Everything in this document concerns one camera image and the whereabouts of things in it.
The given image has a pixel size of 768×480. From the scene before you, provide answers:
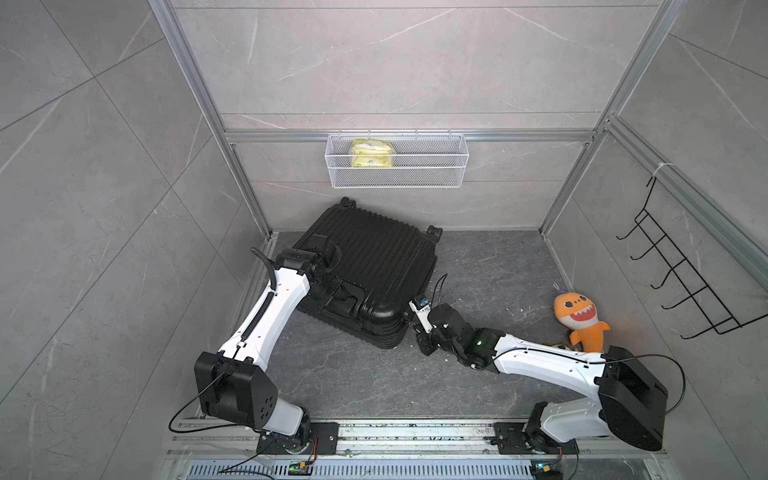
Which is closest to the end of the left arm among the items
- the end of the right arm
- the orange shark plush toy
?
the end of the right arm

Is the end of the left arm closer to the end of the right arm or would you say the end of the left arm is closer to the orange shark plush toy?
the end of the right arm

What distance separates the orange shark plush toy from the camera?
2.90 feet
